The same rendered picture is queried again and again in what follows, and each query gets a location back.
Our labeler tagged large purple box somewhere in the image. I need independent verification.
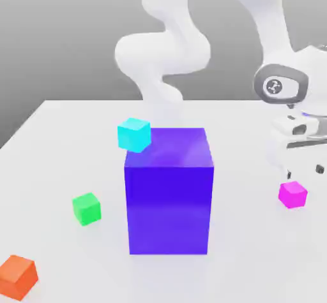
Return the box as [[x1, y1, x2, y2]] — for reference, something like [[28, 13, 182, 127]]
[[124, 127, 215, 256]]

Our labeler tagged small magenta cube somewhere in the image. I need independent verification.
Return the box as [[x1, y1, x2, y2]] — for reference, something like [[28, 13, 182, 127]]
[[278, 181, 308, 210]]

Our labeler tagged small green cube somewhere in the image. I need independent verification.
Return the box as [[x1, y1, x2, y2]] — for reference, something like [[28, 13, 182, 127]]
[[72, 192, 102, 226]]

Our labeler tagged small orange cube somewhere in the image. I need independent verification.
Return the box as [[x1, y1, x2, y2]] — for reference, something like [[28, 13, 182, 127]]
[[0, 254, 40, 302]]

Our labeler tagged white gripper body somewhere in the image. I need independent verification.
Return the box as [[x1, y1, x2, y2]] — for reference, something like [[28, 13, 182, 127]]
[[267, 135, 327, 172]]

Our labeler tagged small cyan cube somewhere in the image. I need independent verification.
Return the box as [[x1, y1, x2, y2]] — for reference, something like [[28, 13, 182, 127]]
[[117, 117, 152, 154]]

